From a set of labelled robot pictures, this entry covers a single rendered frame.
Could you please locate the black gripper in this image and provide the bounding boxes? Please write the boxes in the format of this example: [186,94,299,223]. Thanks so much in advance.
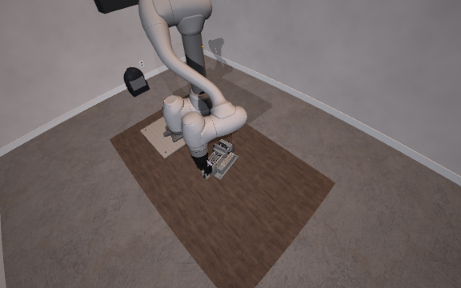
[191,152,214,179]

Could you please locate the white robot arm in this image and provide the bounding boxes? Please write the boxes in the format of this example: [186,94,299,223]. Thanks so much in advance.
[138,0,247,158]

